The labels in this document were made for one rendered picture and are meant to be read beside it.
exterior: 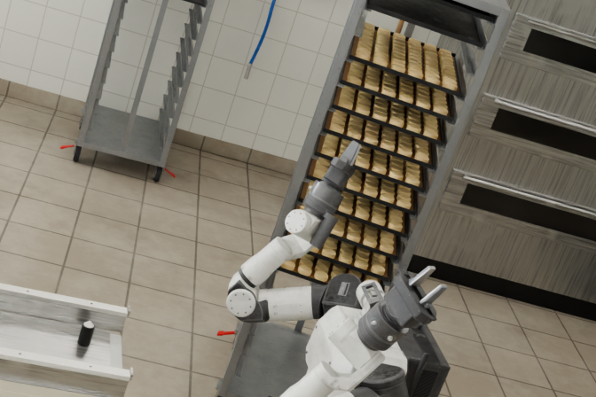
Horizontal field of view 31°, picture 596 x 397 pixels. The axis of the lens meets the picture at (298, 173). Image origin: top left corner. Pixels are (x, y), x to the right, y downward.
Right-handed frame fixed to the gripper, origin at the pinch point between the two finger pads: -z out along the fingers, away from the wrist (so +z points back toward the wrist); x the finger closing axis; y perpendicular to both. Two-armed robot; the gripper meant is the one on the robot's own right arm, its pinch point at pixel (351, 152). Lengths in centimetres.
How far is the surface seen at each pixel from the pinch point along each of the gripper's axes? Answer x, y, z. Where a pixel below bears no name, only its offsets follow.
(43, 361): 42, 30, 80
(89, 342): 19, 29, 76
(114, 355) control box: 17, 22, 76
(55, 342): 23, 36, 80
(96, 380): 35, 19, 79
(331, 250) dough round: -103, 3, 28
